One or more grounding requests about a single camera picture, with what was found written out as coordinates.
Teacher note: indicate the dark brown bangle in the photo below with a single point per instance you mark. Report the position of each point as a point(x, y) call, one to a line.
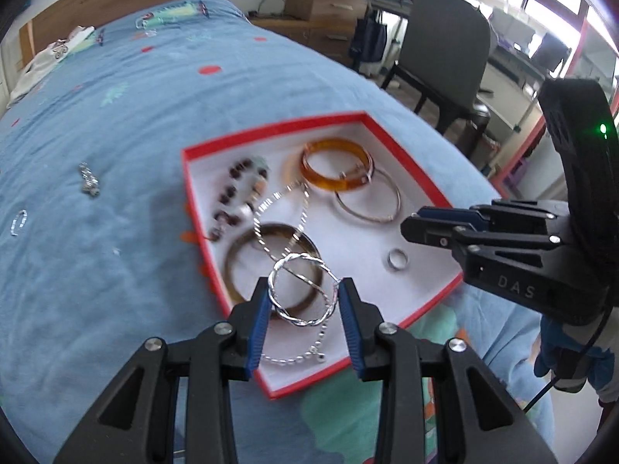
point(229, 270)

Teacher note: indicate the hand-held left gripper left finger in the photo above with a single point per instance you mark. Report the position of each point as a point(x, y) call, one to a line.
point(258, 328)

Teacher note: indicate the red cardboard box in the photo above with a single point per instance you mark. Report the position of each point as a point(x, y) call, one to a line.
point(367, 251)

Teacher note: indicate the printed blue blanket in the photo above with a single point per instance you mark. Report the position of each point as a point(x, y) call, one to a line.
point(96, 116)

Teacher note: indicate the dark hanging bag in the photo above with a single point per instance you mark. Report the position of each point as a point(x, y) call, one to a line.
point(367, 41)

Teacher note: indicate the grey office chair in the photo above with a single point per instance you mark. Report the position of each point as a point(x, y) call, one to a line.
point(440, 53)

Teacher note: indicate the thin silver bangle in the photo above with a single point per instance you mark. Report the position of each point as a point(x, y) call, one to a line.
point(367, 219)

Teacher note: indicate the amber bangle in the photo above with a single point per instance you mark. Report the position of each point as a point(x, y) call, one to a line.
point(314, 174)

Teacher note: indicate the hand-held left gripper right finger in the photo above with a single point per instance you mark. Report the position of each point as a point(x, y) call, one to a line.
point(350, 328)

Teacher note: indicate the wooden nightstand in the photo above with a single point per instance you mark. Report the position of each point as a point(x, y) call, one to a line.
point(295, 29)

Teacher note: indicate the white cloth bag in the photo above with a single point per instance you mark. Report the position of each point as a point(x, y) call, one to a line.
point(43, 65)

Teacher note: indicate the computer monitor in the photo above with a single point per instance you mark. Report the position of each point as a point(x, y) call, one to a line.
point(551, 51)

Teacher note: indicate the wooden chest of drawers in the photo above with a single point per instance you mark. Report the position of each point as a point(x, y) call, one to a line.
point(329, 5)

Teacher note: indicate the person's right hand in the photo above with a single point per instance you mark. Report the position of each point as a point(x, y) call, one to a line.
point(546, 353)

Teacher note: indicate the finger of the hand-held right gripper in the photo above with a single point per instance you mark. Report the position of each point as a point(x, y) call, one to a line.
point(454, 216)
point(435, 237)

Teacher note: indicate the desk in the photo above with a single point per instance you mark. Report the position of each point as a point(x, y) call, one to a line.
point(512, 65)

